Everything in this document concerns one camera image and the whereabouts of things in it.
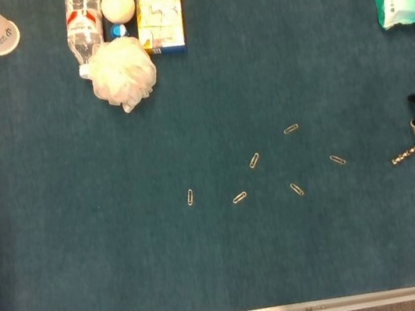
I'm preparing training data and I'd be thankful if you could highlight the metal bead chain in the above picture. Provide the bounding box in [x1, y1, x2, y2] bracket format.
[388, 143, 415, 168]

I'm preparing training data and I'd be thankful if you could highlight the yellow cardboard box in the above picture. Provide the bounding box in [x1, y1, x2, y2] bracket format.
[132, 0, 192, 59]

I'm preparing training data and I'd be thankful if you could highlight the white mesh bath sponge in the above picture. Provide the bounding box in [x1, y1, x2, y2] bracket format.
[84, 32, 164, 119]

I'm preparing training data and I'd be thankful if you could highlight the teal table cloth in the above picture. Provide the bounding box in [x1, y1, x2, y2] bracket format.
[0, 0, 415, 311]

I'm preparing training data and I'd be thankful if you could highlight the small blue cap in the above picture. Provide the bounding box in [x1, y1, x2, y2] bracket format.
[107, 21, 130, 42]

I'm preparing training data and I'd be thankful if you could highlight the white ball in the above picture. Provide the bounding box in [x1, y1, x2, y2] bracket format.
[99, 0, 139, 27]

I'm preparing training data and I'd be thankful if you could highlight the clear plastic water bottle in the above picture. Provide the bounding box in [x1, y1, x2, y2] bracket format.
[61, 0, 115, 82]

